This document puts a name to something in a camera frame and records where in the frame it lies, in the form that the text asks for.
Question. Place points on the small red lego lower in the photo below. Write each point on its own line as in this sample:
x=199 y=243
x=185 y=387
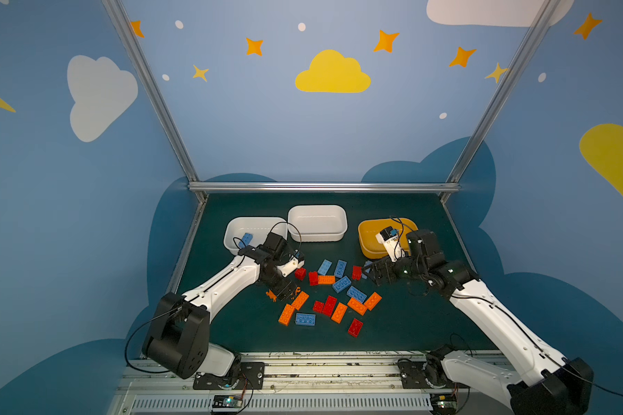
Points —
x=318 y=306

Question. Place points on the aluminium frame post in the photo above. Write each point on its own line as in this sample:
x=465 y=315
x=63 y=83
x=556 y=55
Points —
x=119 y=18
x=532 y=39

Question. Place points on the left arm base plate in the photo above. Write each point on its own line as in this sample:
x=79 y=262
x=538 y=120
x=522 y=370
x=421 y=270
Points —
x=249 y=375

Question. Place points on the blue lego on edge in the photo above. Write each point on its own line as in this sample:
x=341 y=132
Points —
x=366 y=269

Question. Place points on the red lego bottom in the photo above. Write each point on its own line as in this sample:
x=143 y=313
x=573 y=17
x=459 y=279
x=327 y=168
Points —
x=355 y=328

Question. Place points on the white left plastic bin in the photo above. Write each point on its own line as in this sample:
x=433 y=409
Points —
x=258 y=227

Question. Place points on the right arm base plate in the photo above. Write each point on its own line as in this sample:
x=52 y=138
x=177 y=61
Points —
x=422 y=374

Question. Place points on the horizontal aluminium frame rail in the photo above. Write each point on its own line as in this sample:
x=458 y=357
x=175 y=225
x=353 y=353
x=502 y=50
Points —
x=381 y=188

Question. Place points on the long red lego brick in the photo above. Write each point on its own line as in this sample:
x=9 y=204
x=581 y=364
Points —
x=329 y=306

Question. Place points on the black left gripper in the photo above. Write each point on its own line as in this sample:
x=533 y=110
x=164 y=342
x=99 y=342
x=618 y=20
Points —
x=282 y=283

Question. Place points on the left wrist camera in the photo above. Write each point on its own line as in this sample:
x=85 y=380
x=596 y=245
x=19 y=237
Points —
x=291 y=266

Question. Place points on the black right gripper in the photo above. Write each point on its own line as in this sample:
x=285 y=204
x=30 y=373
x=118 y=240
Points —
x=382 y=270

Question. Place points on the orange lego row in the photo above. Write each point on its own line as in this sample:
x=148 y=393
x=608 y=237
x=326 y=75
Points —
x=326 y=280

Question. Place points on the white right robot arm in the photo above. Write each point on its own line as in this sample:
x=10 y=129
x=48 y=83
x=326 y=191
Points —
x=542 y=379

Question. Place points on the white middle plastic bin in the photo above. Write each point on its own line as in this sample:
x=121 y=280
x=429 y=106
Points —
x=317 y=223

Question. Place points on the left side floor rail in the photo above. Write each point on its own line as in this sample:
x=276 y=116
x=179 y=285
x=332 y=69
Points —
x=167 y=248

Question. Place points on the right green circuit board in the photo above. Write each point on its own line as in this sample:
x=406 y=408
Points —
x=443 y=404

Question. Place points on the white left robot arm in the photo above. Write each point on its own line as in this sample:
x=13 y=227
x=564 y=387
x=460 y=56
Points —
x=178 y=337

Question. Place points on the right aluminium frame post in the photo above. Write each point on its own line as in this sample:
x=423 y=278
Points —
x=532 y=39

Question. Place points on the floor rail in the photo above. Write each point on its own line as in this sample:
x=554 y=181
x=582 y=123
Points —
x=444 y=197
x=167 y=248

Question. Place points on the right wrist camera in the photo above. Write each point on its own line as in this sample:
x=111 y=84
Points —
x=390 y=239

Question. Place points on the green circuit board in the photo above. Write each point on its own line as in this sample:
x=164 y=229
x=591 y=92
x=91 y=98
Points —
x=227 y=403
x=443 y=404

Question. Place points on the yellow plastic bin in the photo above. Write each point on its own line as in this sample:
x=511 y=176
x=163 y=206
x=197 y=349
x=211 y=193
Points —
x=368 y=231

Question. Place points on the right side floor rail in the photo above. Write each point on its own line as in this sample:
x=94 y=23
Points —
x=444 y=197

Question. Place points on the left aluminium frame post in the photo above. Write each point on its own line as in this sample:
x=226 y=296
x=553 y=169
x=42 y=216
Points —
x=119 y=18

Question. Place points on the white plastic bin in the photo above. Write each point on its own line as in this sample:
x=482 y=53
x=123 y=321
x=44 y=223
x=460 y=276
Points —
x=317 y=223
x=258 y=227

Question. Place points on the small red lego brick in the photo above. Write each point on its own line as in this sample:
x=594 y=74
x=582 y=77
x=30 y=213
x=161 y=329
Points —
x=300 y=274

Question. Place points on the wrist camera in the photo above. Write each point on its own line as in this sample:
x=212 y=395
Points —
x=291 y=266
x=390 y=239

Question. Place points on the left green circuit board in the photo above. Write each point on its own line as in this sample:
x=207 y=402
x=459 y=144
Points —
x=227 y=403

